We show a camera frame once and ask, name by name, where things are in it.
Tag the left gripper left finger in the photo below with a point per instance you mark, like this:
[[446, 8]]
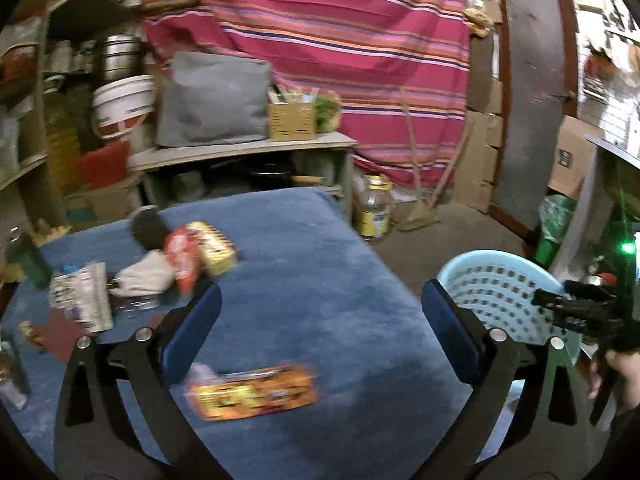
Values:
[[183, 332]]

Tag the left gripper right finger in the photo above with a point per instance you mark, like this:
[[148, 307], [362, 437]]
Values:
[[458, 344]]

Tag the orange yellow snack bag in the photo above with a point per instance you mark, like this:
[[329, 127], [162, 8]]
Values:
[[219, 397]]

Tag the red snack bag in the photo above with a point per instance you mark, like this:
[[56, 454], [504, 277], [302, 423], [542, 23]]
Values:
[[182, 253]]

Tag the person's right hand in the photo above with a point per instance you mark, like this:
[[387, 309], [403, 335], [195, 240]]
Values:
[[626, 366]]

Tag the steel bowl on stove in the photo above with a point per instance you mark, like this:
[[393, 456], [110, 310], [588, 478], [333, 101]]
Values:
[[599, 279]]

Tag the light blue plastic basket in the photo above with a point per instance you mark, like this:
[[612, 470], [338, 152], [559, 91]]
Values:
[[498, 287]]

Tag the white crumpled cloth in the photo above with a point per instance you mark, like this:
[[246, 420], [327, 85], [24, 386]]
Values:
[[151, 276]]

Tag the clear blister pack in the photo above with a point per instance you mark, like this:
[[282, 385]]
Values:
[[127, 304]]

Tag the yellow patterned card box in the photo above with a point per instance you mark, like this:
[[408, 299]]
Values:
[[216, 250]]

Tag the black white snack bag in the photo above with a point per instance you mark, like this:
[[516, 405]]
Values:
[[83, 298]]

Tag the green plastic bag bin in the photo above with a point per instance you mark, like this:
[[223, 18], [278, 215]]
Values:
[[555, 212]]

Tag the black cup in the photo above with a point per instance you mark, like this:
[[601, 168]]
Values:
[[148, 228]]

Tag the brown sanding pad left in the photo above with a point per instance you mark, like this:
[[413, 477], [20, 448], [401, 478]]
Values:
[[60, 335]]

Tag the blue fuzzy table cloth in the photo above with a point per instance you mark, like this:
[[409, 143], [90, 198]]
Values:
[[309, 290]]

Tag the crumpled brown paper ball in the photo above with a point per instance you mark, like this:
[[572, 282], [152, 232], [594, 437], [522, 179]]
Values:
[[32, 336]]

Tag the cardboard box right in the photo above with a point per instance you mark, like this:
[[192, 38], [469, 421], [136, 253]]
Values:
[[571, 159]]

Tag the clear oil bottle on floor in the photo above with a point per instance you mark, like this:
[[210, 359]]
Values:
[[373, 206]]

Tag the low wooden shelf table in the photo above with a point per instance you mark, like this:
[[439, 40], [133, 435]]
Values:
[[183, 175]]

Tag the clear jar with label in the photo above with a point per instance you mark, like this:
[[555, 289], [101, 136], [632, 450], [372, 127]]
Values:
[[13, 382]]

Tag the green glass bottle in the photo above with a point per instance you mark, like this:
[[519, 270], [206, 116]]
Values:
[[20, 249]]

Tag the white plastic bucket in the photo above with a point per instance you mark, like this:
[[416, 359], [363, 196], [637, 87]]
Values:
[[122, 105]]

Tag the yellow chopstick holder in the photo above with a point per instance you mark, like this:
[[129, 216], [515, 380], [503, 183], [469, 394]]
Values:
[[291, 113]]

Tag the yellow oil jug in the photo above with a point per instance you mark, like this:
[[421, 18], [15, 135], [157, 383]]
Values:
[[62, 138]]

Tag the green vegetables bunch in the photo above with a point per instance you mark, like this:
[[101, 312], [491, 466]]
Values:
[[327, 112]]

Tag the steel pot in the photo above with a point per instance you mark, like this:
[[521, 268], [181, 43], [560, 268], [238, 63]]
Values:
[[119, 57]]

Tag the striped red curtain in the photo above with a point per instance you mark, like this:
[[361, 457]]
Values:
[[401, 67]]

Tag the corner wooden shelf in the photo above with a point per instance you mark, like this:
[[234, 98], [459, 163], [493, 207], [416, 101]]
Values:
[[28, 194]]

